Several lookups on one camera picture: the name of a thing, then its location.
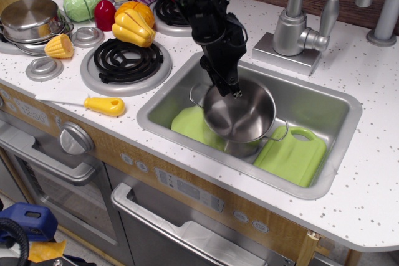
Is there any small steel pot upside down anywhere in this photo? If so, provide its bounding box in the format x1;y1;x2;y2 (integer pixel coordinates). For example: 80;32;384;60
1;0;74;56

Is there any orange toy pumpkin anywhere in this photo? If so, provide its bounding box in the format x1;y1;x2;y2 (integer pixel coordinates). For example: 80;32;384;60
114;1;155;28

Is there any silver oven dial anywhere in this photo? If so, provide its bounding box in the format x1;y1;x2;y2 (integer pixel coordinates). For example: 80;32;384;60
59;121;95;156

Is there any green toy cabbage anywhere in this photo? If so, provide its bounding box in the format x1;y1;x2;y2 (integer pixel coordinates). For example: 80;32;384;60
63;0;101;22

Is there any blue clamp tool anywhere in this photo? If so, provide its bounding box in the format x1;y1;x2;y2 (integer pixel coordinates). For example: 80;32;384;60
1;202;58;242

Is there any black stove burner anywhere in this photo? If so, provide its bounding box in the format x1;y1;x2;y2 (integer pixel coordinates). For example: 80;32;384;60
150;0;191;37
80;39;172;97

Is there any toy oven door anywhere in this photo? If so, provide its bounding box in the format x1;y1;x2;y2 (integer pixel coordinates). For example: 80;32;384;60
1;112;134;265

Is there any front black stove burner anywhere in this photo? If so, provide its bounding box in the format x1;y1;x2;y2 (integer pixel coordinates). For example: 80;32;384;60
80;39;172;97

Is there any yellow toy corn piece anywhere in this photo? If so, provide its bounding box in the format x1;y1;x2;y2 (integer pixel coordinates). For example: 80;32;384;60
44;34;74;59

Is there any black hose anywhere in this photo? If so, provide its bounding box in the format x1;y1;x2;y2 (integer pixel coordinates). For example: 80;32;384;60
0;218;31;266

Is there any green plate in sink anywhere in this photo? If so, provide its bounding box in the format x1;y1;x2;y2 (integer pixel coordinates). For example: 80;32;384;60
171;105;224;151

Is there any silver stove knob back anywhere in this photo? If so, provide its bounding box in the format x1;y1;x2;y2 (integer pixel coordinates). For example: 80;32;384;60
71;27;105;48

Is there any red toy pepper half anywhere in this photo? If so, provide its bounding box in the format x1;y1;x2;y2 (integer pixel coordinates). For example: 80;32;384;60
94;0;116;32

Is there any silver post right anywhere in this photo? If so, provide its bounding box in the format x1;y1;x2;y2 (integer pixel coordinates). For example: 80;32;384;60
367;0;398;47

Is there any yellow cloth on floor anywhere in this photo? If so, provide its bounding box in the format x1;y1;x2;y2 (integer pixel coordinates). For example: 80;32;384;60
28;240;67;263

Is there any yellow handled toy knife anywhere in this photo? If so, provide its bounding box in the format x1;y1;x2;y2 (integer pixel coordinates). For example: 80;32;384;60
34;92;125;116

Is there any back black stove burner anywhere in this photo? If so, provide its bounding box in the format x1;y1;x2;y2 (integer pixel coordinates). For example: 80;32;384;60
150;0;191;37

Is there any silver stove knob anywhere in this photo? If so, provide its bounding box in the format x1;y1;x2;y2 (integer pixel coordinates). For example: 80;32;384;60
71;27;105;48
26;57;64;82

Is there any silver sink basin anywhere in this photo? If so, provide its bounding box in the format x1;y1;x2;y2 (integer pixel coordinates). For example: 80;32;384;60
137;53;362;199

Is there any toy dishwasher door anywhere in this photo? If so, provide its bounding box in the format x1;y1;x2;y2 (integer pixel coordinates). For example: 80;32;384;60
107;166;295;265

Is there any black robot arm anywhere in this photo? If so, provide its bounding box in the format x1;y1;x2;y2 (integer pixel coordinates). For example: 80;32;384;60
174;0;248;98

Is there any green cutting board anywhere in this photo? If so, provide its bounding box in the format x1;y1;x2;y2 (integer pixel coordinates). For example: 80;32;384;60
254;126;327;187

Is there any silver toy faucet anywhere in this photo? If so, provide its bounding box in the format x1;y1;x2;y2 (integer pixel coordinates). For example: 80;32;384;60
252;0;340;76

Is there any large steel pot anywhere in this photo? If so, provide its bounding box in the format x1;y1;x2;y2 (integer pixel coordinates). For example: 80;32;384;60
189;78;289;158

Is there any yellow toy squash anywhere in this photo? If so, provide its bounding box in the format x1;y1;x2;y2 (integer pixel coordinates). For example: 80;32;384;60
112;9;155;48

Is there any silver stove knob front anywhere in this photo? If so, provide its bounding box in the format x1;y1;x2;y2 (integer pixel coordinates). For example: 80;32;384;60
26;57;64;82

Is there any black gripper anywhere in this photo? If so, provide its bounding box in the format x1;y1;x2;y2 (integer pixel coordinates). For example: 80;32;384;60
191;13;248;98

